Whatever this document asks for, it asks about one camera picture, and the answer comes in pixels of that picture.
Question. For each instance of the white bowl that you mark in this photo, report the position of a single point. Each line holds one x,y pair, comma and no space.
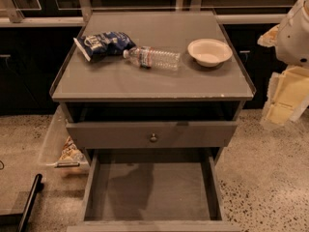
209,52

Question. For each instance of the clear plastic water bottle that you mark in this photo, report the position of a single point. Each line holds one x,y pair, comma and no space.
151,58

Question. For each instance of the grey upper drawer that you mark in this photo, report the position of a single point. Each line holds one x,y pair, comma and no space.
134,135

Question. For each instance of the black bar on floor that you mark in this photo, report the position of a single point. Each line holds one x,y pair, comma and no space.
36,187

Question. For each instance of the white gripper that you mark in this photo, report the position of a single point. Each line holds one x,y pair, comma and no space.
294,42

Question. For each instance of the grey drawer cabinet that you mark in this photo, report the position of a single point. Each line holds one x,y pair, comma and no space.
113,90

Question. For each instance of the round metal drawer knob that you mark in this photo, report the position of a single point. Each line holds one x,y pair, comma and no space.
153,138

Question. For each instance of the clear plastic storage bin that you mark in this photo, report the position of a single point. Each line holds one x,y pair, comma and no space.
52,146

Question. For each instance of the open grey middle drawer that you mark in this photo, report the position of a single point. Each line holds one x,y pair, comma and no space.
152,190

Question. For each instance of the blue chip bag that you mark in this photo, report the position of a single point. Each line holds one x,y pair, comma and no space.
104,44

